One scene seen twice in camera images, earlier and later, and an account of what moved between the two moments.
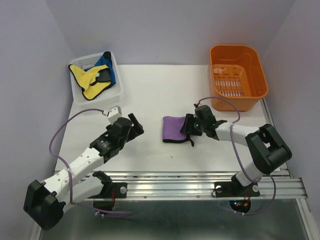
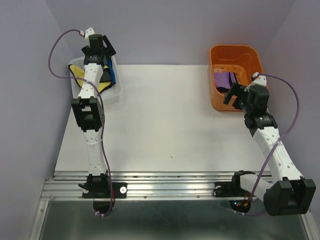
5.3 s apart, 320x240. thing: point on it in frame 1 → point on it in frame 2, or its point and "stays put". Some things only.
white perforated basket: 114,92 stays put
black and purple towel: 171,130 → 224,81
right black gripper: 189,118 → 236,89
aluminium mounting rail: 200,185 stays put
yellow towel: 91,81 stays put
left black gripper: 136,130 → 110,51
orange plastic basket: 237,73 stays put
